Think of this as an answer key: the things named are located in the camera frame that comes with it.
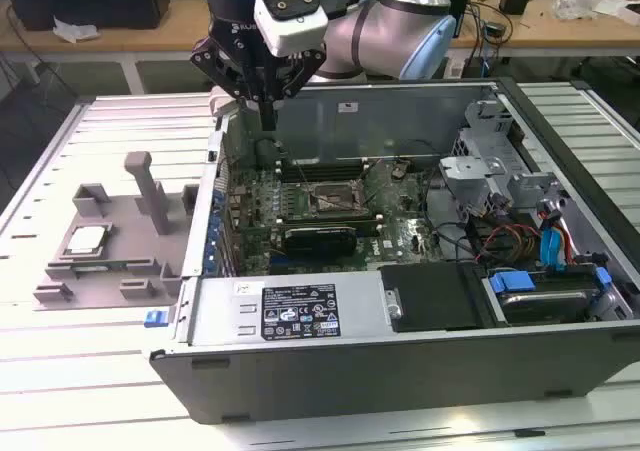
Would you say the green RAM stick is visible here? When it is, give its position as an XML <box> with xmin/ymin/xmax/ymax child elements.
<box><xmin>63</xmin><ymin>256</ymin><xmax>152</xmax><ymax>276</ymax></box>

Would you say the silver CPU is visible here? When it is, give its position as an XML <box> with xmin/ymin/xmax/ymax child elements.
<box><xmin>66</xmin><ymin>226</ymin><xmax>110</xmax><ymax>256</ymax></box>

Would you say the grey parts rack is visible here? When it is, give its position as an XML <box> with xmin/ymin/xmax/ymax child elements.
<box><xmin>32</xmin><ymin>151</ymin><xmax>201</xmax><ymax>312</ymax></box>

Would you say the yellow power wire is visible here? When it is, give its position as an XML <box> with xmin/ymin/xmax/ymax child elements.
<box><xmin>492</xmin><ymin>228</ymin><xmax>545</xmax><ymax>265</ymax></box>

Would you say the silver power supply with label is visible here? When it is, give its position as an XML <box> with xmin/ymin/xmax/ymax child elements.
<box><xmin>188</xmin><ymin>270</ymin><xmax>390</xmax><ymax>348</ymax></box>

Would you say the grey case handle latch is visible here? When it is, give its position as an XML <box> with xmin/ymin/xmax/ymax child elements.
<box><xmin>208</xmin><ymin>84</ymin><xmax>242</xmax><ymax>120</ymax></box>

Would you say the blue flat wire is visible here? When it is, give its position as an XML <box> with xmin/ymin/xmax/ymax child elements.
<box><xmin>538</xmin><ymin>218</ymin><xmax>567</xmax><ymax>273</ymax></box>

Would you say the white flat box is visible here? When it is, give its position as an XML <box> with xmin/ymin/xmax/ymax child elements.
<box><xmin>594</xmin><ymin>0</ymin><xmax>640</xmax><ymax>27</ymax></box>

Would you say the metal drive cage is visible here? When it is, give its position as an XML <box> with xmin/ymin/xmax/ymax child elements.
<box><xmin>438</xmin><ymin>98</ymin><xmax>571</xmax><ymax>222</ymax></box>

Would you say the dark grey PC case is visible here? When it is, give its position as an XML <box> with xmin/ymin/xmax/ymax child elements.
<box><xmin>149</xmin><ymin>76</ymin><xmax>640</xmax><ymax>426</ymax></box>

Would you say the black graphics card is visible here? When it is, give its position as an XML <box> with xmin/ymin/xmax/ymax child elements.
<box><xmin>283</xmin><ymin>224</ymin><xmax>360</xmax><ymax>263</ymax></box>

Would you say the green motherboard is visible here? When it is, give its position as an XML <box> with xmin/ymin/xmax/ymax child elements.
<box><xmin>219</xmin><ymin>158</ymin><xmax>446</xmax><ymax>277</ymax></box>

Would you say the CPU socket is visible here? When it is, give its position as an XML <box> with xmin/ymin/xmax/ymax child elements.
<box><xmin>305</xmin><ymin>180</ymin><xmax>370</xmax><ymax>218</ymax></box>

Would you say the black plastic bay cover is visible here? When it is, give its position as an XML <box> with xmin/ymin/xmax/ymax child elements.
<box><xmin>378</xmin><ymin>263</ymin><xmax>495</xmax><ymax>334</ymax></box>

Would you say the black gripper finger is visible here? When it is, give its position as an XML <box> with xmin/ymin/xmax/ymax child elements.
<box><xmin>189</xmin><ymin>35</ymin><xmax>270</xmax><ymax>132</ymax></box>
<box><xmin>268</xmin><ymin>45</ymin><xmax>329</xmax><ymax>132</ymax></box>

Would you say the black upright box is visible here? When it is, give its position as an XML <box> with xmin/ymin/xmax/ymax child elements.
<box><xmin>446</xmin><ymin>0</ymin><xmax>474</xmax><ymax>40</ymax></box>

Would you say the red flat wire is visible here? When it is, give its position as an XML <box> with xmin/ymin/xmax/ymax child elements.
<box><xmin>559</xmin><ymin>223</ymin><xmax>579</xmax><ymax>270</ymax></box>

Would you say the hard disk in blue carrier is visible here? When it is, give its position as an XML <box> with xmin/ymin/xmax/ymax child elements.
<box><xmin>482</xmin><ymin>265</ymin><xmax>614</xmax><ymax>325</ymax></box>

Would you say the crumpled white paper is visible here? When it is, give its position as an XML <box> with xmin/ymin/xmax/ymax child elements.
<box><xmin>52</xmin><ymin>15</ymin><xmax>101</xmax><ymax>45</ymax></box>

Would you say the RAM slot with white clips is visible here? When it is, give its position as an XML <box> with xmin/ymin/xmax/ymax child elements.
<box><xmin>277</xmin><ymin>168</ymin><xmax>365</xmax><ymax>177</ymax></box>
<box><xmin>277</xmin><ymin>158</ymin><xmax>365</xmax><ymax>166</ymax></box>
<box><xmin>278</xmin><ymin>212</ymin><xmax>382</xmax><ymax>224</ymax></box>

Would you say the metal socket cover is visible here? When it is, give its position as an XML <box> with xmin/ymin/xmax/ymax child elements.
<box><xmin>309</xmin><ymin>179</ymin><xmax>364</xmax><ymax>200</ymax></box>

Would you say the wooden desk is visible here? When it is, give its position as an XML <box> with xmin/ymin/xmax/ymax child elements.
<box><xmin>0</xmin><ymin>0</ymin><xmax>640</xmax><ymax>95</ymax></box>

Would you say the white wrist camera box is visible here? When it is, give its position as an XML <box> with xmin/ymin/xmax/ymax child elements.
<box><xmin>253</xmin><ymin>0</ymin><xmax>330</xmax><ymax>58</ymax></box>

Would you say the clear plastic bag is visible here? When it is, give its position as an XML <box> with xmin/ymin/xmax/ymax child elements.
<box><xmin>552</xmin><ymin>0</ymin><xmax>601</xmax><ymax>22</ymax></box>

